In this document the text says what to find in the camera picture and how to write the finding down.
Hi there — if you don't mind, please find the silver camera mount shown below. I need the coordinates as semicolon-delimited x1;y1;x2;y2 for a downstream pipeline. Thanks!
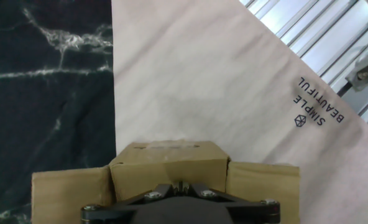
345;39;368;93

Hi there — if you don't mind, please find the marble pink black tablecloth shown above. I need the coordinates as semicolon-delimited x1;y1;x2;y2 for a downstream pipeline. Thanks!
0;0;368;224

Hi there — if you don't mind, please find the brown cardboard box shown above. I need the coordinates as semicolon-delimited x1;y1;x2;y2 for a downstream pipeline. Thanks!
30;139;301;224

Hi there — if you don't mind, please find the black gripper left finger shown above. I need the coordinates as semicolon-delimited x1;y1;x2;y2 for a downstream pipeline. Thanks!
80;182;181;224

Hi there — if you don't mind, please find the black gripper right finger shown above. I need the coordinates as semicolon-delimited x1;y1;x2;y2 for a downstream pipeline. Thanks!
180;182;282;224

